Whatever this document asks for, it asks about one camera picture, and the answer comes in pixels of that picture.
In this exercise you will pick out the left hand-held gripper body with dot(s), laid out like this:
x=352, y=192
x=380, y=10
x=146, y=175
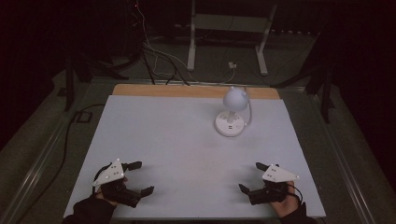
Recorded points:
x=120, y=193

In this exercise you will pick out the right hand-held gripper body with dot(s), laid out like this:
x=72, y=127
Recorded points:
x=269, y=194

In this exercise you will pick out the person's left hand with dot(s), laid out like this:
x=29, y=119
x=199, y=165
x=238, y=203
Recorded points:
x=101, y=196

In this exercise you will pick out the person's right hand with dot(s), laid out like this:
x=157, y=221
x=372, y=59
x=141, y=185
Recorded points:
x=285, y=207

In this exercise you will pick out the white table mat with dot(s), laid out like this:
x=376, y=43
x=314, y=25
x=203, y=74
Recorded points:
x=174, y=155

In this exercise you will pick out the white desk lamp round base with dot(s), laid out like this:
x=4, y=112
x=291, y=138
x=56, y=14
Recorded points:
x=232, y=123

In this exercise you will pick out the black stand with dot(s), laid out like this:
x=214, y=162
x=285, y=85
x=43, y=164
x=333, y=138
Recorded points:
x=71, y=84
x=323, y=90

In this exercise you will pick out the white plug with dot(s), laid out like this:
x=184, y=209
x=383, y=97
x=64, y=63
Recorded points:
x=232, y=65

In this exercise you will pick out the white metal stand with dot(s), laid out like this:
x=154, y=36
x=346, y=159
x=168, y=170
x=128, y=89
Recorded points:
x=229, y=23

